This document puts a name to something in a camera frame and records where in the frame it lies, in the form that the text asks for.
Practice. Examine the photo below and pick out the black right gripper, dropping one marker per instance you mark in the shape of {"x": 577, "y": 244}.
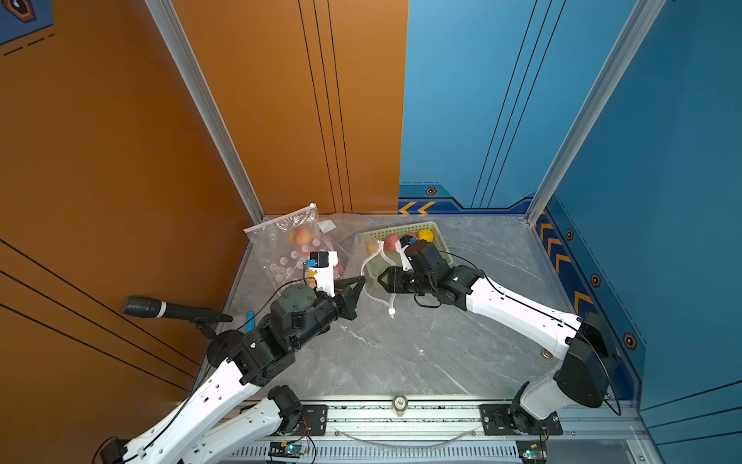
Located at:
{"x": 393, "y": 279}

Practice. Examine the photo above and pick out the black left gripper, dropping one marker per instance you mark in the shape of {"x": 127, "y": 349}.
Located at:
{"x": 347, "y": 302}

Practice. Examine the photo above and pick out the pink basket peach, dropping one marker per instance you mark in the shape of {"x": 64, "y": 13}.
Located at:
{"x": 392, "y": 243}

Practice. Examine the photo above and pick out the yellow basket peach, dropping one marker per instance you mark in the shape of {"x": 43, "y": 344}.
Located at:
{"x": 426, "y": 235}

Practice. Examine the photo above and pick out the clear zip-top bag blue zipper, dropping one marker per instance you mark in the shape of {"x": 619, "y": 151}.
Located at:
{"x": 341, "y": 226}

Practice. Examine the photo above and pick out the clear zip-top bag pink zipper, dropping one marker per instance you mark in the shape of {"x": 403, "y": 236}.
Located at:
{"x": 279, "y": 257}

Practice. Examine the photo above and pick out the pink-trimmed bag of bags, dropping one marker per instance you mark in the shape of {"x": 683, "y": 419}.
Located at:
{"x": 376, "y": 261}

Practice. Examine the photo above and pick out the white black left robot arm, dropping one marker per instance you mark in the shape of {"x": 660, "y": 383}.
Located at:
{"x": 197, "y": 430}

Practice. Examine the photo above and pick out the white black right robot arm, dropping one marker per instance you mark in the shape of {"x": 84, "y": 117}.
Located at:
{"x": 582, "y": 344}

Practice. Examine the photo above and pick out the green perforated plastic basket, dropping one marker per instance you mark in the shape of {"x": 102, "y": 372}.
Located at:
{"x": 409, "y": 228}

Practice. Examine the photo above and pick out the blue handheld microphone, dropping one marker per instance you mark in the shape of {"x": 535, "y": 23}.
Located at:
{"x": 249, "y": 322}

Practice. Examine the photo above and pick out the round silver knob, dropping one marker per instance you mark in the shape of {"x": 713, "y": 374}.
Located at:
{"x": 399, "y": 405}

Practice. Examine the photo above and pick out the black microphone on stand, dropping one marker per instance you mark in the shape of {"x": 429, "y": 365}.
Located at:
{"x": 149, "y": 308}

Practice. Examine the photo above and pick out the green circuit board left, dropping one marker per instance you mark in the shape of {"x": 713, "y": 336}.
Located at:
{"x": 287, "y": 451}

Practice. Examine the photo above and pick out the green circuit board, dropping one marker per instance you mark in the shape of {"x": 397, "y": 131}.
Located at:
{"x": 532, "y": 452}
{"x": 287, "y": 451}

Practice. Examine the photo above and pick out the green circuit board right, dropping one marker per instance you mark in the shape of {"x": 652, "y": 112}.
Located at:
{"x": 532, "y": 452}

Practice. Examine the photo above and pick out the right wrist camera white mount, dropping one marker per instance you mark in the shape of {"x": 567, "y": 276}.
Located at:
{"x": 406, "y": 241}

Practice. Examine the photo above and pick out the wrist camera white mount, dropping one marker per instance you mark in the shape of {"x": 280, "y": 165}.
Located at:
{"x": 321, "y": 264}
{"x": 406, "y": 241}

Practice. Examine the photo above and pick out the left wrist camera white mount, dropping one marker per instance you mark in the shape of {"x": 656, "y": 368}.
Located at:
{"x": 321, "y": 264}

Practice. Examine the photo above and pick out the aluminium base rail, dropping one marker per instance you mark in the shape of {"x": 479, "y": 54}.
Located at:
{"x": 452, "y": 429}

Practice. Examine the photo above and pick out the aluminium corner post left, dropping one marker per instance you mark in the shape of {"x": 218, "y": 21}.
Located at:
{"x": 175, "y": 38}

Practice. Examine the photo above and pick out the aluminium corner post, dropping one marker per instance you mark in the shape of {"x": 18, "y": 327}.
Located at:
{"x": 630, "y": 39}
{"x": 175, "y": 38}

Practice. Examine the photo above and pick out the aluminium corner post right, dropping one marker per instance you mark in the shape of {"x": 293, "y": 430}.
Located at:
{"x": 630, "y": 39}

